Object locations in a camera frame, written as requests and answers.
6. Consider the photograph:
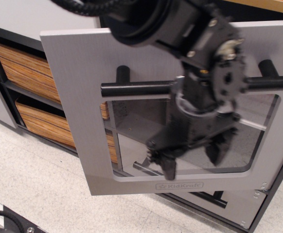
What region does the grey toy oven door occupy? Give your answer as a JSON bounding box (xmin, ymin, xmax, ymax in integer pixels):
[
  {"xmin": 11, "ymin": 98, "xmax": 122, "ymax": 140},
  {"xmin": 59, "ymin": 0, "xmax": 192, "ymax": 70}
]
[{"xmin": 40, "ymin": 29, "xmax": 283, "ymax": 195}]

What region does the black lower drawer handle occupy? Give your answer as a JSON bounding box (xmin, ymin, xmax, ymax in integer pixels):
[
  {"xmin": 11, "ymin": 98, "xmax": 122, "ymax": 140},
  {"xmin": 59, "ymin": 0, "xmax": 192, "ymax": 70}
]
[{"xmin": 190, "ymin": 191, "xmax": 228, "ymax": 209}]

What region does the wood-grain storage bin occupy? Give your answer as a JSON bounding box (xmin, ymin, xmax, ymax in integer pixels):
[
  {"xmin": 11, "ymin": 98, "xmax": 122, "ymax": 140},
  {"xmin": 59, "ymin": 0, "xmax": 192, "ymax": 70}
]
[
  {"xmin": 0, "ymin": 37, "xmax": 109, "ymax": 121},
  {"xmin": 15, "ymin": 98, "xmax": 119, "ymax": 163}
]

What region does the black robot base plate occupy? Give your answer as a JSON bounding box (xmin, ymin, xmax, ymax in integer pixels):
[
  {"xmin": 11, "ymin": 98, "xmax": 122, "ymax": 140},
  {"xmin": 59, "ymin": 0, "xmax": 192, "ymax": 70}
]
[{"xmin": 0, "ymin": 205, "xmax": 47, "ymax": 233}]

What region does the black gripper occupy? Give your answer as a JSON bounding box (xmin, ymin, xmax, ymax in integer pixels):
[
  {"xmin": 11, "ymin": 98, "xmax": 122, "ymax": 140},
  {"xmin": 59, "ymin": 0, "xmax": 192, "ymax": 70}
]
[{"xmin": 146, "ymin": 93, "xmax": 240, "ymax": 181}]

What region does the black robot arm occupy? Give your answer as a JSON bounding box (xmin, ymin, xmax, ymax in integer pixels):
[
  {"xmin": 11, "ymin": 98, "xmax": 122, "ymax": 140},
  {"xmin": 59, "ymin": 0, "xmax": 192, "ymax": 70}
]
[{"xmin": 103, "ymin": 0, "xmax": 246, "ymax": 180}]

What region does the upper wood-grain storage bin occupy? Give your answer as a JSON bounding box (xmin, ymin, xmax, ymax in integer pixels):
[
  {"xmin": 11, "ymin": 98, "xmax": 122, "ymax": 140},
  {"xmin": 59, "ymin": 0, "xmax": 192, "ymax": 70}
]
[{"xmin": 0, "ymin": 37, "xmax": 109, "ymax": 121}]

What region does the lower wood-grain storage bin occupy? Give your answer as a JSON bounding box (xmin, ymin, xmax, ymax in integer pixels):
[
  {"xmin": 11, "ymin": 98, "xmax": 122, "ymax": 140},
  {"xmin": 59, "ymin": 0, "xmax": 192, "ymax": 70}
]
[{"xmin": 15, "ymin": 98, "xmax": 119, "ymax": 163}]

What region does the grey lower oven drawer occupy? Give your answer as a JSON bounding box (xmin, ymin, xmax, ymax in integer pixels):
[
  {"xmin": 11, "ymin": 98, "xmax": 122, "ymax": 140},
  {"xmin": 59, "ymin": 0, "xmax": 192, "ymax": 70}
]
[{"xmin": 159, "ymin": 190, "xmax": 267, "ymax": 232}]

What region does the black oven door handle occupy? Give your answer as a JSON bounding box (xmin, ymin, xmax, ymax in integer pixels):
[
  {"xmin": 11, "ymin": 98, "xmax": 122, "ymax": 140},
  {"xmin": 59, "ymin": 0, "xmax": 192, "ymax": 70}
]
[{"xmin": 101, "ymin": 60, "xmax": 283, "ymax": 102}]

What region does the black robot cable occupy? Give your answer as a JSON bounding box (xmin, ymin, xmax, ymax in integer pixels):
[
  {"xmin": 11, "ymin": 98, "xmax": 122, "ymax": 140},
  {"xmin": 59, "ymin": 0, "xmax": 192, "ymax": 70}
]
[{"xmin": 50, "ymin": 0, "xmax": 137, "ymax": 18}]

